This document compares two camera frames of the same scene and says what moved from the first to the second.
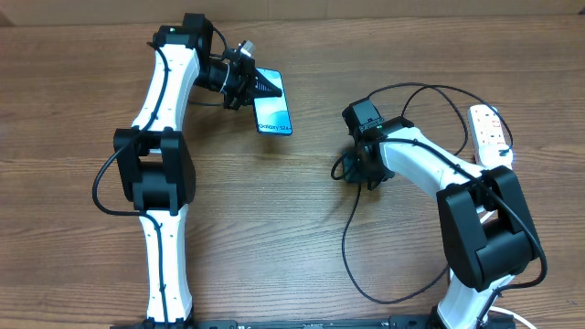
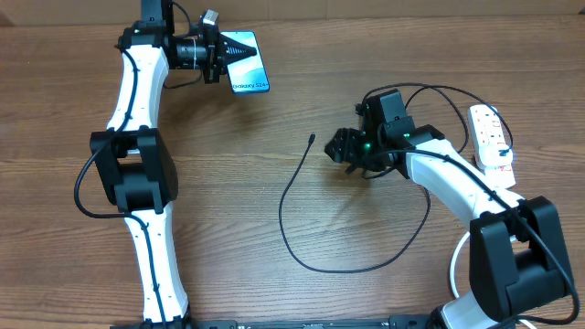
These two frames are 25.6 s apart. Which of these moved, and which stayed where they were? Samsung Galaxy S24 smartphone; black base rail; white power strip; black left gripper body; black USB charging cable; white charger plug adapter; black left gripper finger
Moved: Samsung Galaxy S24 smartphone; black USB charging cable; black left gripper finger; black left gripper body
Stayed: black base rail; white power strip; white charger plug adapter
